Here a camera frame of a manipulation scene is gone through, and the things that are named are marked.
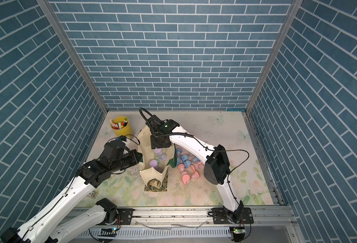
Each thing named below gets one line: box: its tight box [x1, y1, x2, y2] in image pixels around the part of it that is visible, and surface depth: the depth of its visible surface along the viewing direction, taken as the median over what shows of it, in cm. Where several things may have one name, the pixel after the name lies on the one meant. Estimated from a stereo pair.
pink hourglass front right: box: [190, 165, 204, 180], surface depth 88 cm
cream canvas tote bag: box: [138, 125, 176, 193], surface depth 83 cm
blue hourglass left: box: [175, 148, 192, 169], surface depth 93 cm
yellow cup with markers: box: [109, 115, 133, 138], surface depth 96 cm
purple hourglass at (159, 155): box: [154, 147, 168, 162], surface depth 91 cm
